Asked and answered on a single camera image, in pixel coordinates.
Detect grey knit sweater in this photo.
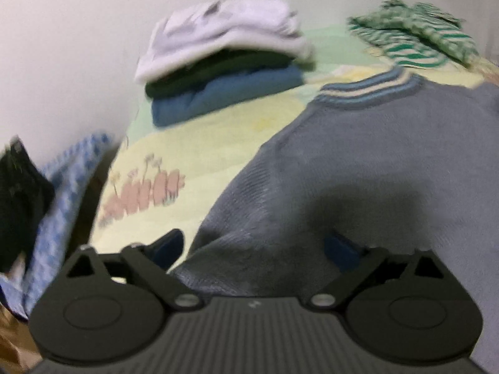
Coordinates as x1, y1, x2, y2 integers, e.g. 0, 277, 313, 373
172, 68, 499, 297

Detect green striped garment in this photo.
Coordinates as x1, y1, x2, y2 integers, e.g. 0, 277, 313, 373
347, 0, 481, 70

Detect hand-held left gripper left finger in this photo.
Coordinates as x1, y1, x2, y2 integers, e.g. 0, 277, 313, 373
66, 228, 204, 313

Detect dark folded garment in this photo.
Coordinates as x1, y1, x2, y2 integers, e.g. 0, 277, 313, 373
145, 50, 316, 100

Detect white folded garment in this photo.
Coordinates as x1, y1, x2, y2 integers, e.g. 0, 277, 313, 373
134, 0, 314, 83

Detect blue checked cloth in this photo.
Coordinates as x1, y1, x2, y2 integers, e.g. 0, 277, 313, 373
0, 132, 114, 318

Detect black cloth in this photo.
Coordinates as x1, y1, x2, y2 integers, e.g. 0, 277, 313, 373
0, 136, 55, 273

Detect yellow printed bed sheet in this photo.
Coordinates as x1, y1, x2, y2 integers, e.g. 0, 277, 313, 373
90, 23, 499, 271

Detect blue folded garment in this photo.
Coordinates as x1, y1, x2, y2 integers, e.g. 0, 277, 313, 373
151, 64, 307, 127

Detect brown cardboard box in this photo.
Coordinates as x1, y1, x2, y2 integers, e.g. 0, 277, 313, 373
0, 304, 41, 374

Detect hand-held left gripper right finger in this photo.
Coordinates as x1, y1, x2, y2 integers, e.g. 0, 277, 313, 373
310, 232, 447, 314

